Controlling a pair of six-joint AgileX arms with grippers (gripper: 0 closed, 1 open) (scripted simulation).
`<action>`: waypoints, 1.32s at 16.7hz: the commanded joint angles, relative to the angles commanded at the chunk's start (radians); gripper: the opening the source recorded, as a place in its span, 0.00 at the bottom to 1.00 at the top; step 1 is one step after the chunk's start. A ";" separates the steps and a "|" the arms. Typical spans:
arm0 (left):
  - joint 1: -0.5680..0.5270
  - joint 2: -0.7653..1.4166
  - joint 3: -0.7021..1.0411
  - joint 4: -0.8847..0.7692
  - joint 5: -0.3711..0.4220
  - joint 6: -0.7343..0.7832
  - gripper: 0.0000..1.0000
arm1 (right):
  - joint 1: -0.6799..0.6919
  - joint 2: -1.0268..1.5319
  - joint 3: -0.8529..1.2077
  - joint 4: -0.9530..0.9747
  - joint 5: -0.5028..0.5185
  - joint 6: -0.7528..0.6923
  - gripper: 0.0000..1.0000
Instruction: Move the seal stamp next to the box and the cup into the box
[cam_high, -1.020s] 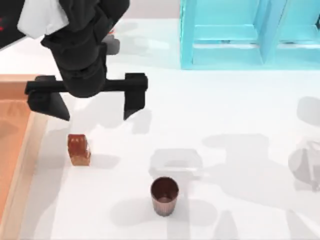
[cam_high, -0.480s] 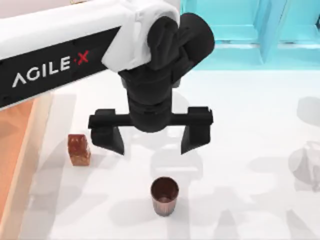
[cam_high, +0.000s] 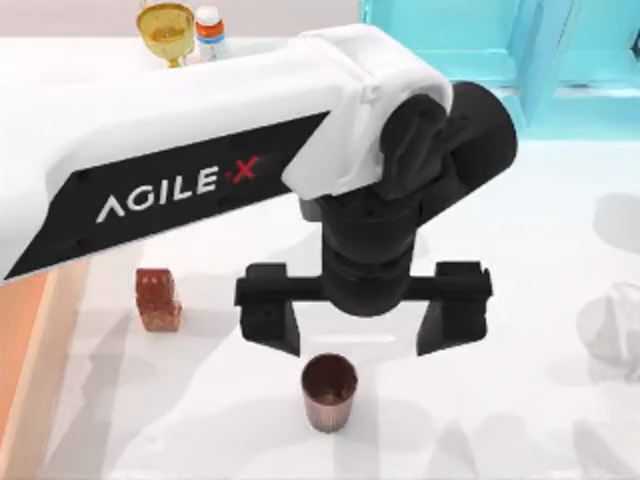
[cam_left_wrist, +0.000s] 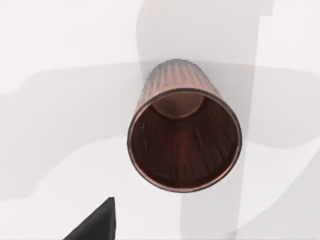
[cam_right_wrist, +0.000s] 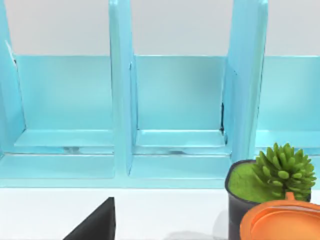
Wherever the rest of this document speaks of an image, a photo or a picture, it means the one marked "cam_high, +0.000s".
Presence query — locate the light blue rack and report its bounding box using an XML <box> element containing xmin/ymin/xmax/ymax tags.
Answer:
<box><xmin>358</xmin><ymin>0</ymin><xmax>640</xmax><ymax>137</ymax></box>

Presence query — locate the brown cup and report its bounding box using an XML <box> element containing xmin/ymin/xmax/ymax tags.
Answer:
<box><xmin>299</xmin><ymin>352</ymin><xmax>361</xmax><ymax>434</ymax></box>

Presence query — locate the white crumpled object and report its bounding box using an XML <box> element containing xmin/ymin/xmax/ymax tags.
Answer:
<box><xmin>574</xmin><ymin>281</ymin><xmax>640</xmax><ymax>385</ymax></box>

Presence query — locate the shallow salmon-coloured box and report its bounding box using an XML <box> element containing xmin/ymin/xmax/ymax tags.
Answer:
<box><xmin>0</xmin><ymin>262</ymin><xmax>94</xmax><ymax>451</ymax></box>

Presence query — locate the brown bread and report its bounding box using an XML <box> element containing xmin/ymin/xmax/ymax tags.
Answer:
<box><xmin>134</xmin><ymin>267</ymin><xmax>184</xmax><ymax>333</ymax></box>

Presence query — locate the white bottle with orange label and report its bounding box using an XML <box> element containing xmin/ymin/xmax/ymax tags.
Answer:
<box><xmin>193</xmin><ymin>5</ymin><xmax>228</xmax><ymax>63</ymax></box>

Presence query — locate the gold trophy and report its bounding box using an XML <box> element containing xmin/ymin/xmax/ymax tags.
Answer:
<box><xmin>136</xmin><ymin>1</ymin><xmax>196</xmax><ymax>70</ymax></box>

